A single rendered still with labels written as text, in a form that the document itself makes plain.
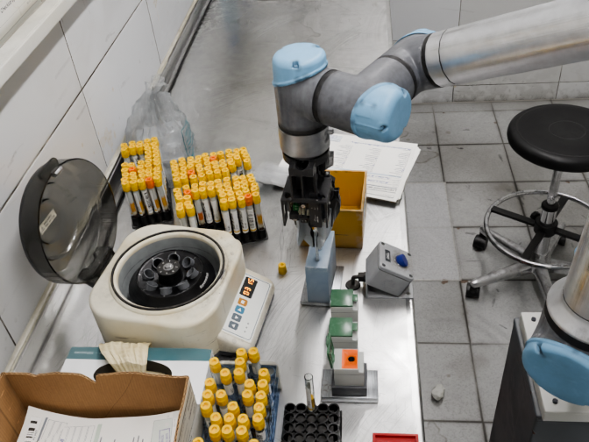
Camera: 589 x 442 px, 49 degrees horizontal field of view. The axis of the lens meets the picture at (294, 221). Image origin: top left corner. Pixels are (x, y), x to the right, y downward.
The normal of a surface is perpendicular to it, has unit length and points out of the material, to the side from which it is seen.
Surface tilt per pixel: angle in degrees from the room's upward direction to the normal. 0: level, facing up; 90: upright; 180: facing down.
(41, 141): 90
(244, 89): 0
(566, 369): 98
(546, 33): 72
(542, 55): 106
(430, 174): 0
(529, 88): 90
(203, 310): 0
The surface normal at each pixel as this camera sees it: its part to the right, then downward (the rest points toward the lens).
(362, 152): -0.09, -0.76
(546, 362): -0.59, 0.65
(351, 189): -0.15, 0.65
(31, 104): 0.99, -0.01
